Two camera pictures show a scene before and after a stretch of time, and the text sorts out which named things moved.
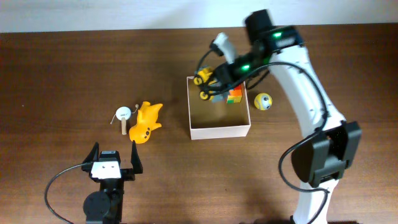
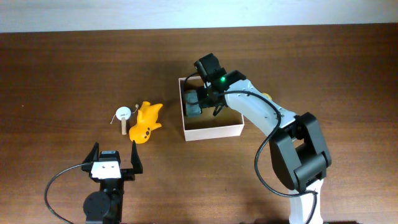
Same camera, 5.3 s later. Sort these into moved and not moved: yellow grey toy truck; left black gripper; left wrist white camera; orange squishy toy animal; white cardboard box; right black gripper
Moved: yellow grey toy truck; white cardboard box; right black gripper
Not moved: left black gripper; orange squishy toy animal; left wrist white camera
